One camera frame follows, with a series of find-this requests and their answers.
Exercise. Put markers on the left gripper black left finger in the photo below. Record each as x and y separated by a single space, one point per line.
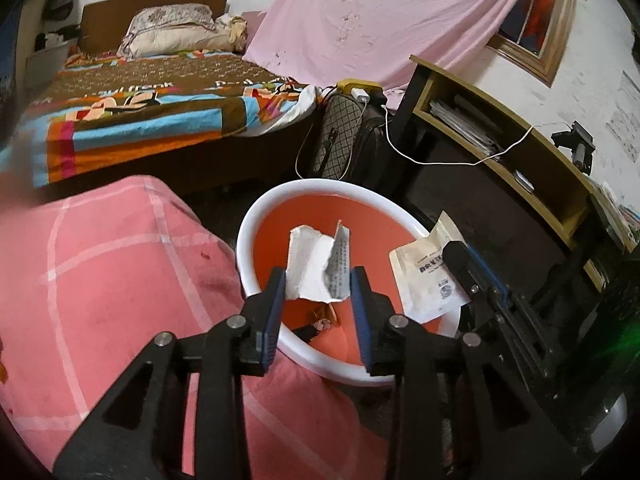
136 429

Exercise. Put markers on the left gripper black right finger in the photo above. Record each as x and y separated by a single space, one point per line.
459 413

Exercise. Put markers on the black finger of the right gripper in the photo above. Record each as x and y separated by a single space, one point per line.
481 278
455 257

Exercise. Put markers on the cream white packet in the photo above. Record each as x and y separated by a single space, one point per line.
426 287

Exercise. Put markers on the torn white paper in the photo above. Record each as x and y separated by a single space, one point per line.
318 265

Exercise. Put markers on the red round wrapper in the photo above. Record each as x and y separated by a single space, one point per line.
323 317

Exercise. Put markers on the orange trash bin white rim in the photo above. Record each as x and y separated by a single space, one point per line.
318 230

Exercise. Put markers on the wooden desk shelf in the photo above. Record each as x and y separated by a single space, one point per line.
526 238

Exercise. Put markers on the stack of papers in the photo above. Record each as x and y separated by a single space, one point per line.
466 125

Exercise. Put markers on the quilted grey bag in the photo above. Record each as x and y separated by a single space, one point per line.
351 136

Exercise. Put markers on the black phone holder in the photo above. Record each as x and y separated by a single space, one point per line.
580 142

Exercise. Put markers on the pink checkered blanket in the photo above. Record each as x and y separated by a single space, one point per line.
88 281

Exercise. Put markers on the yellow power strip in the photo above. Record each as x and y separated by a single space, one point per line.
360 87

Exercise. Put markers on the pink hanging sheet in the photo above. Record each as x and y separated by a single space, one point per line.
321 42

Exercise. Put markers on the colourful striped bed quilt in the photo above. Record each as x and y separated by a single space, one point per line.
102 110

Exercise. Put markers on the floral pillow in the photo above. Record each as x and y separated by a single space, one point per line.
175 28

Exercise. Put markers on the white bedside drawer cabinet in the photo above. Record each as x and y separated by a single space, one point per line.
43 65

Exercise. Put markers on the wooden bed headboard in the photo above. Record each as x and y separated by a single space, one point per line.
104 24

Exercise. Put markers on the wooden window frame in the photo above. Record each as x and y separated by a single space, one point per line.
545 65

